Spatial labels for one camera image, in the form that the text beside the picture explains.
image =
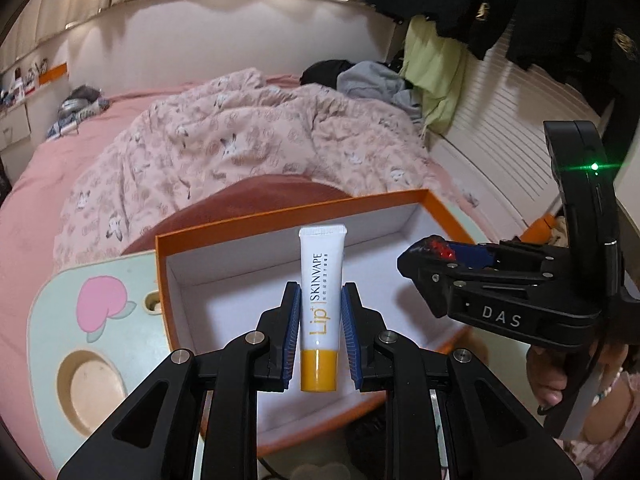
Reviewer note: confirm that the pink printed blanket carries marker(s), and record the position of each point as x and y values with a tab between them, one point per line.
225	135

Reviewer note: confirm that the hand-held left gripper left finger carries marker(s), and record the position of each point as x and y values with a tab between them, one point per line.
291	340

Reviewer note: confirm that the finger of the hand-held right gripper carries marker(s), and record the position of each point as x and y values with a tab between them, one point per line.
472	255
425	275

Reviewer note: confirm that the blue patterned cloth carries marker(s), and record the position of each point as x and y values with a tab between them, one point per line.
75	117

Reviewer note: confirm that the black garment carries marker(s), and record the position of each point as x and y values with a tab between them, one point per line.
325	70

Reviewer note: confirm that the person's right hand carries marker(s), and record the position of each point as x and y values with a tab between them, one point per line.
547	375

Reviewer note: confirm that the white padded headboard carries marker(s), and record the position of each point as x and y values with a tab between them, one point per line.
200	35

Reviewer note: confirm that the person's right forearm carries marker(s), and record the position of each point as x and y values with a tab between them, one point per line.
615	415

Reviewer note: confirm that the grey fuzzy garment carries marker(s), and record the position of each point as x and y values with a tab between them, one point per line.
82	92

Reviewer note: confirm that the small orange shelf box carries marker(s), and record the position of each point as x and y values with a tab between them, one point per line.
52	73

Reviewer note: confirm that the white nightstand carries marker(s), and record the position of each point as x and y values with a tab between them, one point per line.
12	120

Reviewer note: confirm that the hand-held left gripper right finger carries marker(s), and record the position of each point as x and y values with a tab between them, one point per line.
352	340

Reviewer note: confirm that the clutter of small bottles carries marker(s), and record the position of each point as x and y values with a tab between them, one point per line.
22	80

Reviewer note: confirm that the beige cloth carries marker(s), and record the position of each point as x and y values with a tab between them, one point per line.
561	232

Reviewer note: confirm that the light green lap table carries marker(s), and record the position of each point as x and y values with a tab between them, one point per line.
125	350

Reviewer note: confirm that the orange bottle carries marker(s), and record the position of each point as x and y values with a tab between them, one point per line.
542	227

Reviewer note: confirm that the pink bed sheet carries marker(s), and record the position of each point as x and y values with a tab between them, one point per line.
40	200

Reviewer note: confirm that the yellow-green garment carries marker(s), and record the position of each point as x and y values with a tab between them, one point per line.
430	75

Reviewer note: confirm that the orange cardboard box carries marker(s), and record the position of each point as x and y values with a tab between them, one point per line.
235	280

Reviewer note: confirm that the white orange lip balm tube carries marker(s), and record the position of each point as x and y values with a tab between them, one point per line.
322	285

